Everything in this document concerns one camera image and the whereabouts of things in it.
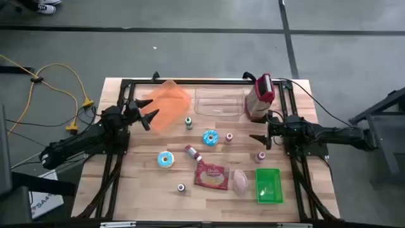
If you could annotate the green food colouring bottle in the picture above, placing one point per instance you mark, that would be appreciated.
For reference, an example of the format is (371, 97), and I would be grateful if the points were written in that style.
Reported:
(188, 122)

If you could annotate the orange translucent plastic tray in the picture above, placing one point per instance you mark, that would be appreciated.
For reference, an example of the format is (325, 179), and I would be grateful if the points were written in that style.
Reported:
(171, 101)

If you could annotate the dark grey equipment cabinet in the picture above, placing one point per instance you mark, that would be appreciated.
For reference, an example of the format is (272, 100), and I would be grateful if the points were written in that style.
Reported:
(12, 206)

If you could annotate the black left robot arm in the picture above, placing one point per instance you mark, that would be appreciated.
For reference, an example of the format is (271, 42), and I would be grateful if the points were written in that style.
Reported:
(79, 139)

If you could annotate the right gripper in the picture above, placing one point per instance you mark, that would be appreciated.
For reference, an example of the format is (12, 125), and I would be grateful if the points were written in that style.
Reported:
(276, 133)

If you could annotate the black aluminium table frame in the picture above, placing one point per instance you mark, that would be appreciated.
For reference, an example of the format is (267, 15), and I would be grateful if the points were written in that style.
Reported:
(221, 82)

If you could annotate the orange food colouring bottle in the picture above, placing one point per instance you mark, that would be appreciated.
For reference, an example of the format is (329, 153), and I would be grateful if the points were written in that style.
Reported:
(229, 137)

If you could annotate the black metal stand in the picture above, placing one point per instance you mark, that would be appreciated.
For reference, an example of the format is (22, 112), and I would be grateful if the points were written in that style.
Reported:
(384, 149)

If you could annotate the green plastic basket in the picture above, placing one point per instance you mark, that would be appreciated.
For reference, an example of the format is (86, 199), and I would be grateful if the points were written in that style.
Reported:
(269, 190)

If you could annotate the pink sugared toy bun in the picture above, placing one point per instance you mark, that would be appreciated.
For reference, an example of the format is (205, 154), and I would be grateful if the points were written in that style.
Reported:
(240, 182)

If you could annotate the red popcorn packet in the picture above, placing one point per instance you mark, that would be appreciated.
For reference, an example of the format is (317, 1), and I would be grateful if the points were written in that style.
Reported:
(211, 177)

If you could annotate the white printed box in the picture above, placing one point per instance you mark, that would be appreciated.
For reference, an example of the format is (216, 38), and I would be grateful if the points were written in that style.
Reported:
(47, 204)

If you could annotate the silver metal bracket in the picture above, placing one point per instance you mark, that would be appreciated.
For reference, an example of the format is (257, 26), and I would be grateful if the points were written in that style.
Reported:
(117, 225)
(294, 225)

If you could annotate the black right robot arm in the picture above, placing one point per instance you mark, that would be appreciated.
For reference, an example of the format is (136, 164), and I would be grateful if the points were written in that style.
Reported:
(332, 134)

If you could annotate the blue iced toy donut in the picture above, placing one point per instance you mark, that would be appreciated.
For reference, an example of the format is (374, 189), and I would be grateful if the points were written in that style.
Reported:
(161, 163)
(206, 141)

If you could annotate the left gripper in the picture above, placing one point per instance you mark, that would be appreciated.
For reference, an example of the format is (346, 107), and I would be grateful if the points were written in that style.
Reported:
(133, 114)

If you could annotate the black flat floor bar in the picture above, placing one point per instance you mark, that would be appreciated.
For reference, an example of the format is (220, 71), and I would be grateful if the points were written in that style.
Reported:
(16, 70)

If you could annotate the clear plastic bin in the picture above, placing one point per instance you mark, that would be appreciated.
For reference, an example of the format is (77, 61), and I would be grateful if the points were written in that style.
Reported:
(201, 92)

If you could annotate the black frame clamp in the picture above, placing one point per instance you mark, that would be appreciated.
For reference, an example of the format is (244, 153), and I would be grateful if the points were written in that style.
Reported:
(155, 76)
(248, 76)

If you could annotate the black slanted bar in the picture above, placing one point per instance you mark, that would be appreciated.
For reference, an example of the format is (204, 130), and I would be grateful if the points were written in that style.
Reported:
(47, 187)

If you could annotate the dark red food colouring bottle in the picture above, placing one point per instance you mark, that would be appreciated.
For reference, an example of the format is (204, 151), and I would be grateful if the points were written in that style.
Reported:
(193, 152)

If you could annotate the person's shoe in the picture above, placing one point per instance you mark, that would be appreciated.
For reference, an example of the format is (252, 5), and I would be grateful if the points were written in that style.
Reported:
(47, 9)
(49, 2)

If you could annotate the pink food colouring bottle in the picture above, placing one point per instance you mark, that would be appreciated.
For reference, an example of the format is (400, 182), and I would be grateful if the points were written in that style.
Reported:
(261, 155)

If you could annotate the person's leg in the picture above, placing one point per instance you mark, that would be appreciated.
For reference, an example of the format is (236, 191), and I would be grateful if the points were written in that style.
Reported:
(28, 3)

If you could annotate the purple food colouring bottle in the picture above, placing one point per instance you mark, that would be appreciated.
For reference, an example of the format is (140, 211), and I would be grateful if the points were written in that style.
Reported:
(181, 187)

